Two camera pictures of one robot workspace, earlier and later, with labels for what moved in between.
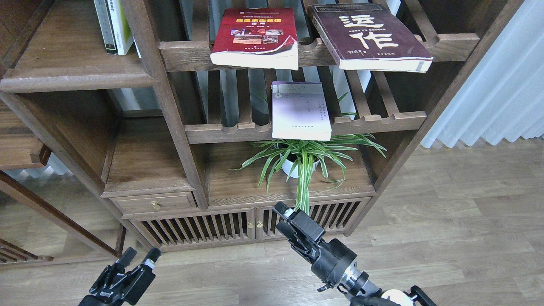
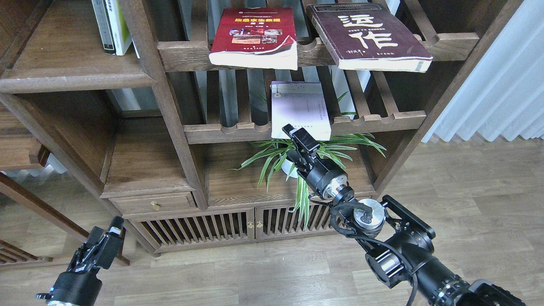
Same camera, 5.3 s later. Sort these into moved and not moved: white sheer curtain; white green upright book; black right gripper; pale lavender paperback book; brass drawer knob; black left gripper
Moved: black right gripper; black left gripper
Not moved: white green upright book; white sheer curtain; pale lavender paperback book; brass drawer knob
